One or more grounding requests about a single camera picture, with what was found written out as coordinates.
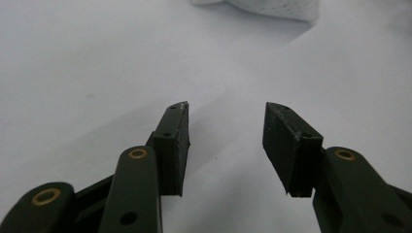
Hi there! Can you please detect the white mesh garment with zipper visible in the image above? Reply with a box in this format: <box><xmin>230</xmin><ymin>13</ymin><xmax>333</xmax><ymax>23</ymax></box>
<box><xmin>190</xmin><ymin>0</ymin><xmax>321</xmax><ymax>23</ymax></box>

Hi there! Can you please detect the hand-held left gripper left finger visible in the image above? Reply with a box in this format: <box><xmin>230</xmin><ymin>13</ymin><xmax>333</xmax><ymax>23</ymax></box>
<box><xmin>146</xmin><ymin>101</ymin><xmax>191</xmax><ymax>197</ymax></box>

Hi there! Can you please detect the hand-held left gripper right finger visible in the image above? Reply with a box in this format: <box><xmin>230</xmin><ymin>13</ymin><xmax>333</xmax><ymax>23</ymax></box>
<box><xmin>262</xmin><ymin>102</ymin><xmax>325</xmax><ymax>198</ymax></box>

